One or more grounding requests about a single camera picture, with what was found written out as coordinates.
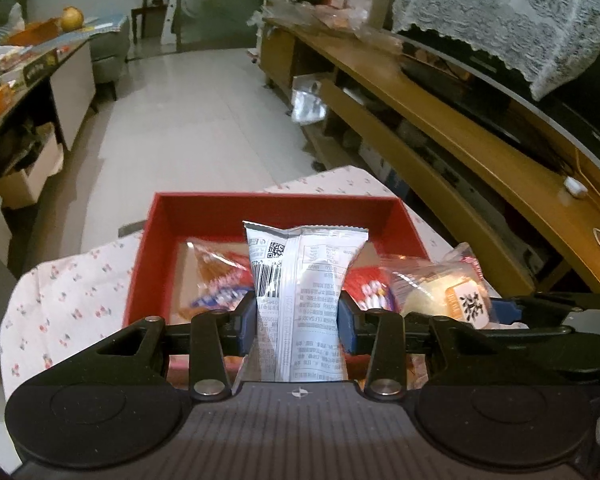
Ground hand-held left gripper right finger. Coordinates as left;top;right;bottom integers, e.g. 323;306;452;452
338;293;502;402

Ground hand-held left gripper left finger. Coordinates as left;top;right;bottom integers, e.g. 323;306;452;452
96;294;257;402

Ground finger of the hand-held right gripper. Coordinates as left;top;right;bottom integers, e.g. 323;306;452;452
491;293;600;325
479;324;579;344

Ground red snack packet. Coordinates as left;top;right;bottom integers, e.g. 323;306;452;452
342;265;396;314

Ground white snack packet black print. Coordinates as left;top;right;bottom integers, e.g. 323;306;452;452
232;220;370;394

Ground blue white pastry packet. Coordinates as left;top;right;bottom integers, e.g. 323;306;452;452
177;240;255;324

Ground clear steamed cake packet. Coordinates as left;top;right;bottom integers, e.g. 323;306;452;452
380;242;499;331

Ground red cardboard box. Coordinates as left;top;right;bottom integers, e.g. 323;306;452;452
122;191;430;363

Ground wooden television cabinet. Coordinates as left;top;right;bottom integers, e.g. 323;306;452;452
258;17;600;307

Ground cherry print tablecloth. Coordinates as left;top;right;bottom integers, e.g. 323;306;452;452
0;165;457;402

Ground black television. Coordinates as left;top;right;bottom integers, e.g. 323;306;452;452
395;30;600;187

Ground silver foil bag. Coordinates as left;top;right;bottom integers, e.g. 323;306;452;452
290;77;326;126

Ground open cardboard box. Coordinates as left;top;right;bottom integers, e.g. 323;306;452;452
0;130;65;210

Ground dark side table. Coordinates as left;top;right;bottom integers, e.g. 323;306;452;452
0;37;99;197

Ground white lace cloth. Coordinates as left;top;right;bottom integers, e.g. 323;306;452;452
391;0;600;102

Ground grey sofa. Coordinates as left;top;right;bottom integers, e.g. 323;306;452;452
87;15;131;101

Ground clear plastic bags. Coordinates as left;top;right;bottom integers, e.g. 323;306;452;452
247;0;402;44

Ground black flat box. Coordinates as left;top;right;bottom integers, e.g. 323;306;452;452
22;49;61;86

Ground yellow pomelo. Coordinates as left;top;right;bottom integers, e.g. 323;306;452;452
60;6;86;31

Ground orange basket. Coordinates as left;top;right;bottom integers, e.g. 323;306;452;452
5;18;64;46

